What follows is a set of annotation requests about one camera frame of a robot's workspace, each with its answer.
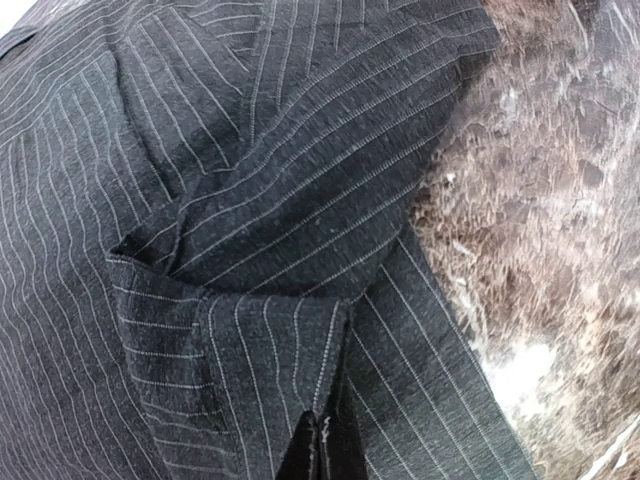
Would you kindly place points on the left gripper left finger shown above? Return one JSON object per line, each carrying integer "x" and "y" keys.
{"x": 302, "y": 458}

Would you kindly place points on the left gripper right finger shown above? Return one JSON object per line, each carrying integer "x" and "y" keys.
{"x": 343, "y": 455}

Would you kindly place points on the black pinstriped long sleeve shirt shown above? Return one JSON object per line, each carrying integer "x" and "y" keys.
{"x": 205, "y": 233}

